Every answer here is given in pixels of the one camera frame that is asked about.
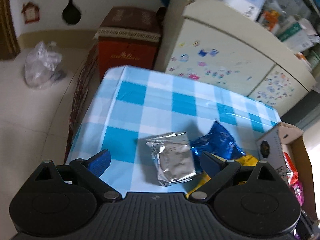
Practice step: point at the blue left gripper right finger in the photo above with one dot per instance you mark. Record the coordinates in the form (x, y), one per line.
(211, 164)

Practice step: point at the yellow orange snack packet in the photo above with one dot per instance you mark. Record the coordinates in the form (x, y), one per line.
(235, 172)

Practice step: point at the wooden door frame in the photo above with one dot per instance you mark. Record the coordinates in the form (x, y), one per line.
(9, 44)

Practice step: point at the dark red gift box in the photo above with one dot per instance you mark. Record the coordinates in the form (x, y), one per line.
(128, 36)

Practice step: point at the blue white checkered tablecloth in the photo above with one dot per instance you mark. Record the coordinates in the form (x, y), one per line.
(132, 104)

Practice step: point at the clear plastic bag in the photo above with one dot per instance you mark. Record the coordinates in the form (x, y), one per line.
(43, 66)

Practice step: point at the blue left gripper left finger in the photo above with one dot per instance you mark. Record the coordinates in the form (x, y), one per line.
(99, 163)

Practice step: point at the blue foil snack packet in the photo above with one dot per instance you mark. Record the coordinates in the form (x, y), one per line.
(217, 141)

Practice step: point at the silver foil snack packet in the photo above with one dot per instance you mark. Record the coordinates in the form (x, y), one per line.
(173, 158)

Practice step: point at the cream cabinet with stickers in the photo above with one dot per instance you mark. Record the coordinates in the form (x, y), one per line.
(207, 41)

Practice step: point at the pink snack packet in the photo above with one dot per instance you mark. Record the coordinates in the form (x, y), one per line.
(297, 189)

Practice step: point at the red orange snack packet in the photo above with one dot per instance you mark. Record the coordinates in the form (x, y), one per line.
(291, 171)

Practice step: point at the red house switch sticker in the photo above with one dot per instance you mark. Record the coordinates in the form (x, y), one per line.
(30, 12)

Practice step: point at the brown cardboard box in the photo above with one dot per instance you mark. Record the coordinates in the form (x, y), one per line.
(288, 138)

